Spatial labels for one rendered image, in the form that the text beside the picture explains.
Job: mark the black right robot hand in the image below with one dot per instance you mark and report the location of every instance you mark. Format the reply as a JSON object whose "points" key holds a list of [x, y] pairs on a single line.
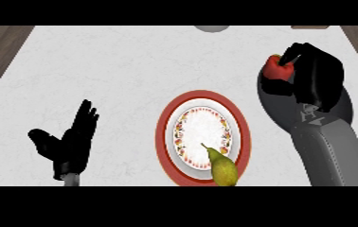
{"points": [[319, 79]]}

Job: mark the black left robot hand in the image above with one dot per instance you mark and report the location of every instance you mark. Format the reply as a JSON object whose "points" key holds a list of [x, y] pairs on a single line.
{"points": [[73, 142]]}

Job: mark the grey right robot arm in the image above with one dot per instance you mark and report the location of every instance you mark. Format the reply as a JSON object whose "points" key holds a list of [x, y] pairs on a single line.
{"points": [[325, 152]]}

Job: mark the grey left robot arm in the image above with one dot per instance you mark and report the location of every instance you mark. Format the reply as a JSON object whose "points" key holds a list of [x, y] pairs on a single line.
{"points": [[71, 179]]}

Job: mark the dark grey pan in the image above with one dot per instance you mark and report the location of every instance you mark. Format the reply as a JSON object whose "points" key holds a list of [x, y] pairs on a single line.
{"points": [[279, 104]]}

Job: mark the red-rimmed white plate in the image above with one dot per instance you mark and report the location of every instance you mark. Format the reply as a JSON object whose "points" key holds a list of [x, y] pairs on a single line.
{"points": [[202, 138]]}

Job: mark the brown wooden object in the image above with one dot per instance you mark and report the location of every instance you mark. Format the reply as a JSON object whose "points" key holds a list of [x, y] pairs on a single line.
{"points": [[309, 26]]}

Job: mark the grey round object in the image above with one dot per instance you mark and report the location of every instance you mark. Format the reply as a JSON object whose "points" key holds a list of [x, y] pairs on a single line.
{"points": [[210, 28]]}

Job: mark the green pear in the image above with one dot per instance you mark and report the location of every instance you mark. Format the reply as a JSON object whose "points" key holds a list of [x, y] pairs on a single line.
{"points": [[221, 169]]}

